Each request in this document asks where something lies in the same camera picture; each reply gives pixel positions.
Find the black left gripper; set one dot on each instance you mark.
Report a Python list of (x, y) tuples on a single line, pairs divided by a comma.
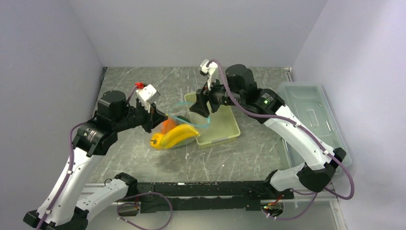
[(156, 116)]

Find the clear zip bag blue zipper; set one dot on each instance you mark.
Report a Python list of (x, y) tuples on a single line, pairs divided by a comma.
[(180, 109)]

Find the yellow bell pepper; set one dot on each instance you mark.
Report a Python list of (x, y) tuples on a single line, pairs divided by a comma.
[(155, 141)]

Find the aluminium frame rail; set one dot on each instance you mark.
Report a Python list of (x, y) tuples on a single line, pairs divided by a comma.
[(95, 190)]

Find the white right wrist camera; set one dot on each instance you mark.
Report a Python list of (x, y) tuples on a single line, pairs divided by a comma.
[(210, 70)]

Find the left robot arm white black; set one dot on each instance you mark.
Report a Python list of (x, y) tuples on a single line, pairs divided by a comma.
[(63, 209)]

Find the pale yellow plastic basket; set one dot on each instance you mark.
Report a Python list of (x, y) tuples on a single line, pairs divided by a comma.
[(219, 127)]

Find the yellow banana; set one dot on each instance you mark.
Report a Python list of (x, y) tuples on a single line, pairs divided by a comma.
[(179, 134)]

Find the orange tangerine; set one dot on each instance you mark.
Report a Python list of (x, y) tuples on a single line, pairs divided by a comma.
[(168, 125)]

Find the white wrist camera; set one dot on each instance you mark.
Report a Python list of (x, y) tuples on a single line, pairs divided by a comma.
[(147, 92), (210, 70)]

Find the clear plastic lidded container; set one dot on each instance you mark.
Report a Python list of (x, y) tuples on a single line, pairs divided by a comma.
[(309, 104)]

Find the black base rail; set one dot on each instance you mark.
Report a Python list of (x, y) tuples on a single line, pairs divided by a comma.
[(187, 196)]

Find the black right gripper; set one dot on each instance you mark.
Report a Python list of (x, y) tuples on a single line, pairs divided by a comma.
[(202, 97)]

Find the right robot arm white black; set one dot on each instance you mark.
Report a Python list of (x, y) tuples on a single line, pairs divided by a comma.
[(268, 108)]

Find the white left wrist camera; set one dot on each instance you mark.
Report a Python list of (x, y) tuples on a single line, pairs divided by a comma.
[(147, 92)]

